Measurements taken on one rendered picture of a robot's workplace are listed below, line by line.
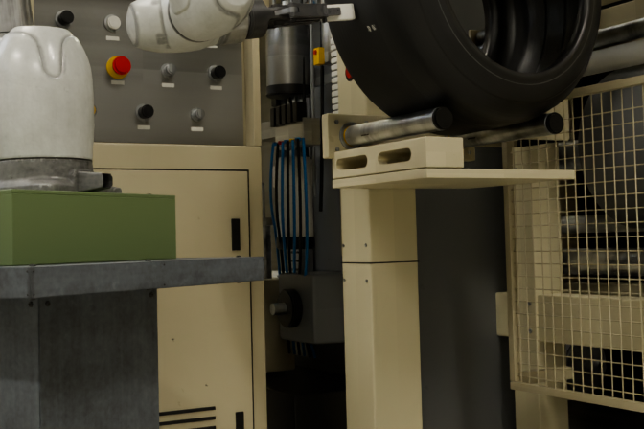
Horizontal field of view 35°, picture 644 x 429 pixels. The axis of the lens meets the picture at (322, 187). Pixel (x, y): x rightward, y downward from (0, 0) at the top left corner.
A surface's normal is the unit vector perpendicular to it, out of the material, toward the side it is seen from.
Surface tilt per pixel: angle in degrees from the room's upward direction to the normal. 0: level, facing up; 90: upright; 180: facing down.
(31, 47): 70
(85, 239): 90
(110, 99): 90
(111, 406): 90
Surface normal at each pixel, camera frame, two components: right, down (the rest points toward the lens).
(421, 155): -0.88, 0.00
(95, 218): 0.84, -0.05
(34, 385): -0.54, -0.03
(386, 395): 0.48, -0.06
